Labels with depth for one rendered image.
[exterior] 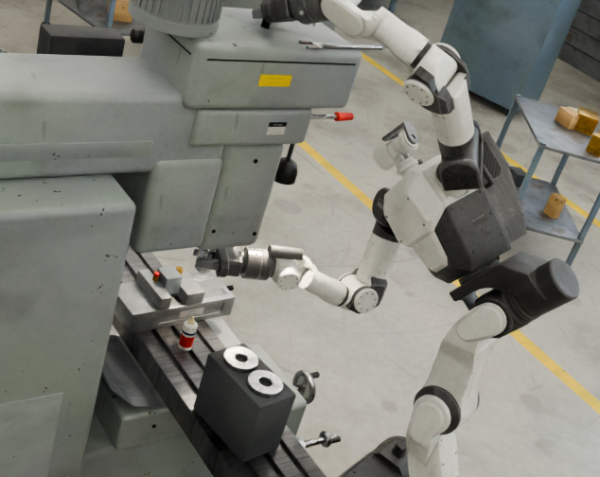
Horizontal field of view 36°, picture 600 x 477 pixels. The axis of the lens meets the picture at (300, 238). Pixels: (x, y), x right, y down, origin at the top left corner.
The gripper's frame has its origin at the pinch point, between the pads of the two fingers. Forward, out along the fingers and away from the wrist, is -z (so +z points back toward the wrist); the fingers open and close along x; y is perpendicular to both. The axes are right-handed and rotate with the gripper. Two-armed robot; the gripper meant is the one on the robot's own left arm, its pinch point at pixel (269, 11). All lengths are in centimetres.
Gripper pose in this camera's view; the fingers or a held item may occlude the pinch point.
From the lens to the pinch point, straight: 223.1
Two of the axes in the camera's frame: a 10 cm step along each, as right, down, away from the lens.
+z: 7.4, 0.2, -6.7
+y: -1.3, -9.8, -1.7
